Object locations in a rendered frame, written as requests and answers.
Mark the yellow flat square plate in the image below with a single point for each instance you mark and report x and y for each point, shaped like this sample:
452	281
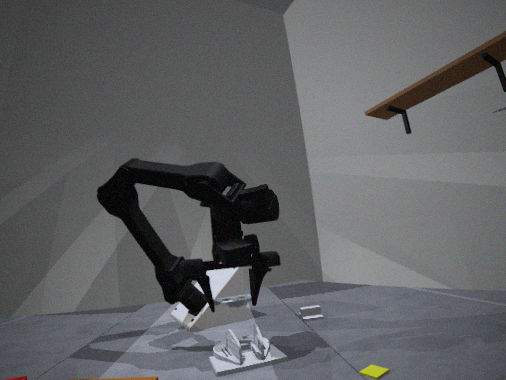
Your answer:
375	372

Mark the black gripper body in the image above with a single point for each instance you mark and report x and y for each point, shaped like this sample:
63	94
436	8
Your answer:
259	261

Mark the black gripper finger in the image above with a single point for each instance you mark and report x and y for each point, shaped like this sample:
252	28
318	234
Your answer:
204	283
256	278

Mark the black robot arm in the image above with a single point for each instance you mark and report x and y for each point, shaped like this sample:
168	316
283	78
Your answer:
205	182

